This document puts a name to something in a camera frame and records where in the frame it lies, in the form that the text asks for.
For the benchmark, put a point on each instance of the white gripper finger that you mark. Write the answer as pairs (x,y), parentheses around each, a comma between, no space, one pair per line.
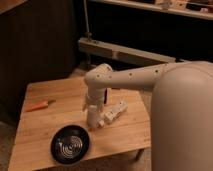
(100,108)
(84,106)

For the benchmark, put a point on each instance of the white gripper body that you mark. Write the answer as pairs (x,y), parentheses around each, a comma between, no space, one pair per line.
(95,97)

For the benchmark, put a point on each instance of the white ceramic cup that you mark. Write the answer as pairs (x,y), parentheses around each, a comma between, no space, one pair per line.
(93,117)

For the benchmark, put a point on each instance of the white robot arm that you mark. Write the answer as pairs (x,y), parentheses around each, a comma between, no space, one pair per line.
(181,119)

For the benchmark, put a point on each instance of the white toy bottle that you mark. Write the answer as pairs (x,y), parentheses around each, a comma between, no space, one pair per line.
(113,113)

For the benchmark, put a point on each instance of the orange carrot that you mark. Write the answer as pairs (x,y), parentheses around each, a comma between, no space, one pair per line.
(39,105)

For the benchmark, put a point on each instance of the black round plate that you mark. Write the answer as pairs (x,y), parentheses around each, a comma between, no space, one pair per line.
(70,144)

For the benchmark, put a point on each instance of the grey metal beam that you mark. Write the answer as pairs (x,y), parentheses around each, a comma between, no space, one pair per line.
(122,53)

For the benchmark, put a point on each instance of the vertical metal pole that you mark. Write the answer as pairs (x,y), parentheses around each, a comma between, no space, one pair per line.
(88,33)

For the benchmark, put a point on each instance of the wooden shelf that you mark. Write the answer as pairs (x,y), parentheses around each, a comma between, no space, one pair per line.
(177,7)

